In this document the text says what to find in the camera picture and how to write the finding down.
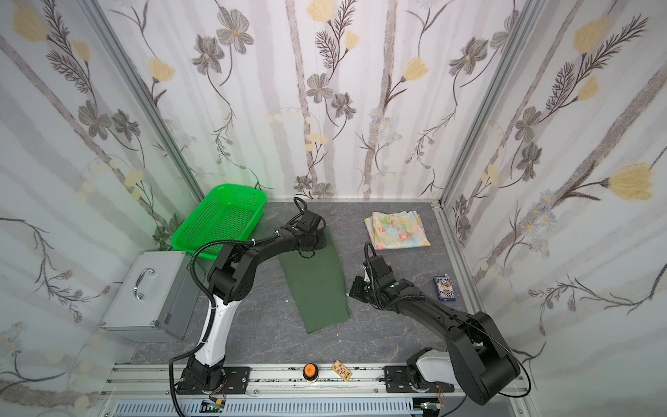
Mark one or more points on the grey metal box with handle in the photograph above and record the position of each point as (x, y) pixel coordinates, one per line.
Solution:
(156, 300)

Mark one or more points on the dark green skirt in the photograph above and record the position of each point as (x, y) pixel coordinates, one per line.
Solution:
(318, 286)

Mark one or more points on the white slotted cable duct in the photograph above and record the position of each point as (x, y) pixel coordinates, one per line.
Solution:
(302, 407)

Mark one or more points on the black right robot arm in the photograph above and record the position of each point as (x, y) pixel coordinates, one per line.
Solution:
(483, 364)

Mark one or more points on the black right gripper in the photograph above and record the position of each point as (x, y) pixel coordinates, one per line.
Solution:
(359, 290)

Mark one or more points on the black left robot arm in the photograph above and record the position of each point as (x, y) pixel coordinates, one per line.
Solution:
(230, 280)

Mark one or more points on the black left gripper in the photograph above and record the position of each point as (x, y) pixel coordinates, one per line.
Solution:
(313, 242)

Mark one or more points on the small wooden tag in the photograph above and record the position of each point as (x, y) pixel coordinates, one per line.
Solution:
(342, 371)

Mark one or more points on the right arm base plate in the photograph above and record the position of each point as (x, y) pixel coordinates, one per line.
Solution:
(407, 379)

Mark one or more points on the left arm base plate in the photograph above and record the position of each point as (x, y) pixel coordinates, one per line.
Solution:
(227, 380)

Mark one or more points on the green plastic basket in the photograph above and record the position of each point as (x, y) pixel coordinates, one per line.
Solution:
(228, 212)

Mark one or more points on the pastel floral skirt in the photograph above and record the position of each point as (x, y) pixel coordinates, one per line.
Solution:
(396, 231)

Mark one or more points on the orange emergency stop button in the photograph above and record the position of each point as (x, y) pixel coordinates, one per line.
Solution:
(310, 372)

